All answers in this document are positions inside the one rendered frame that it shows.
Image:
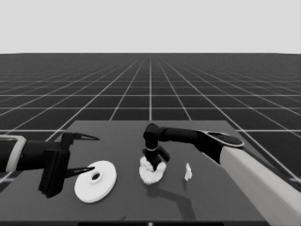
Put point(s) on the small white T-shaped piece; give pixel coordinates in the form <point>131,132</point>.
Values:
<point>188,173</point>

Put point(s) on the large thick white disc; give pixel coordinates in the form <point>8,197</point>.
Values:
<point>103,188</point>

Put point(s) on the white round carrier with pins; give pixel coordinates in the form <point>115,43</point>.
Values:
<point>155,180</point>

